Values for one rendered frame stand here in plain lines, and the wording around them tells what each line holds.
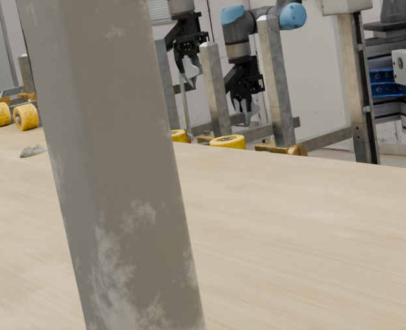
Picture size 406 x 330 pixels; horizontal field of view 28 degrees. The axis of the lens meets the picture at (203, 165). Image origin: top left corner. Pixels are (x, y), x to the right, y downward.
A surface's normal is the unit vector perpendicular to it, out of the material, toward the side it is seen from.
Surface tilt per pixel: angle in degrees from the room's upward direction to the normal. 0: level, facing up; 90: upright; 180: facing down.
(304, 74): 90
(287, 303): 0
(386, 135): 90
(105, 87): 90
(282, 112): 90
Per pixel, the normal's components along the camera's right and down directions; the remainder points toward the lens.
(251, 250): -0.17, -0.96
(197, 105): -0.80, 0.26
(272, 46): 0.55, 0.08
